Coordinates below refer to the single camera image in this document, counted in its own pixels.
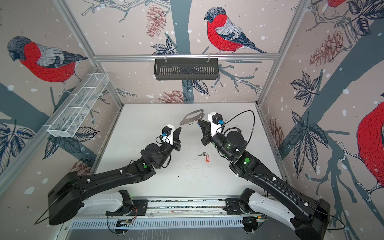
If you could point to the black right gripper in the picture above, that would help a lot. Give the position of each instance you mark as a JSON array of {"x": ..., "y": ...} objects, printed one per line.
[{"x": 208, "y": 136}]

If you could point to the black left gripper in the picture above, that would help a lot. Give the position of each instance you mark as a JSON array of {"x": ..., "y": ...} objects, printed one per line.
[{"x": 175, "y": 140}]

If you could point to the silver metal carabiner keyring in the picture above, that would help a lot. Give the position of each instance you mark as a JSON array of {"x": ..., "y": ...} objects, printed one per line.
[{"x": 192, "y": 117}]

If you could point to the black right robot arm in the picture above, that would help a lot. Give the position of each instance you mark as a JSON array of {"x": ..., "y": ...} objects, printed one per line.
[{"x": 307, "y": 217}]

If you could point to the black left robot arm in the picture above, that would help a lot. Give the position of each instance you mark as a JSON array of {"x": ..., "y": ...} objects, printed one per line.
[{"x": 67, "y": 196}]

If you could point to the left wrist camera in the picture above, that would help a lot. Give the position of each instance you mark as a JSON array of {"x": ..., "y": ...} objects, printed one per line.
[{"x": 167, "y": 134}]

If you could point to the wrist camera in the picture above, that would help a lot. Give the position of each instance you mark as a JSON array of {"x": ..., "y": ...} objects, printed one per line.
[
  {"x": 216, "y": 123},
  {"x": 167, "y": 134}
]

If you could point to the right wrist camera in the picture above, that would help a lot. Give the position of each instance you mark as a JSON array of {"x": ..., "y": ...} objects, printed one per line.
[{"x": 216, "y": 123}]

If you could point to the black hanging wire basket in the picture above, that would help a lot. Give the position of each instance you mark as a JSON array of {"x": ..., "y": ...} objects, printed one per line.
[{"x": 186, "y": 69}]

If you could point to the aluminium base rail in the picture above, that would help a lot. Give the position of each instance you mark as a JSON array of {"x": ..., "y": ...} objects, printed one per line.
[{"x": 167, "y": 214}]

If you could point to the horizontal aluminium frame bar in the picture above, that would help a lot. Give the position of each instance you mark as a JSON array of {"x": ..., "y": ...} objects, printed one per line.
[{"x": 148, "y": 58}]

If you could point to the white mesh wire shelf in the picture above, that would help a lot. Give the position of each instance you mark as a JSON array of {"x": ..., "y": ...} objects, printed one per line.
[{"x": 81, "y": 102}]

